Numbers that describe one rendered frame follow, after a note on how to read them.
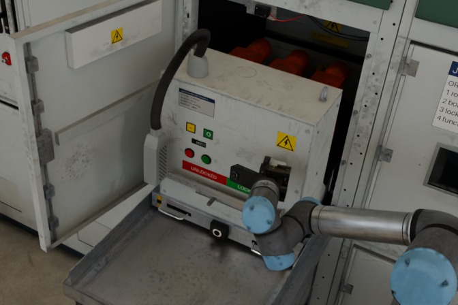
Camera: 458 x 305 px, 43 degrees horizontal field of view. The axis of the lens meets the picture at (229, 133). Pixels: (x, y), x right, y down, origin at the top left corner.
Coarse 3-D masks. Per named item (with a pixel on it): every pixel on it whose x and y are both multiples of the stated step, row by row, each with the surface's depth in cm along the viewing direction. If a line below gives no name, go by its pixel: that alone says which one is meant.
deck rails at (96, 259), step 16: (144, 208) 199; (160, 208) 202; (128, 224) 192; (144, 224) 195; (112, 240) 186; (128, 240) 189; (96, 256) 179; (112, 256) 183; (304, 256) 186; (80, 272) 174; (96, 272) 177; (288, 272) 182; (80, 288) 172; (288, 288) 177; (272, 304) 165
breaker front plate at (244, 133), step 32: (224, 96) 164; (224, 128) 170; (256, 128) 164; (288, 128) 159; (192, 160) 183; (224, 160) 176; (256, 160) 170; (288, 160) 164; (192, 192) 190; (224, 192) 183; (288, 192) 170
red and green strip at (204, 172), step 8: (184, 160) 184; (184, 168) 186; (192, 168) 184; (200, 168) 183; (208, 176) 183; (216, 176) 181; (224, 176) 179; (224, 184) 181; (232, 184) 180; (248, 192) 178
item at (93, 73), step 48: (144, 0) 176; (48, 48) 154; (96, 48) 164; (144, 48) 186; (48, 96) 161; (96, 96) 176; (144, 96) 193; (48, 144) 165; (96, 144) 186; (48, 192) 173; (96, 192) 196; (48, 240) 182
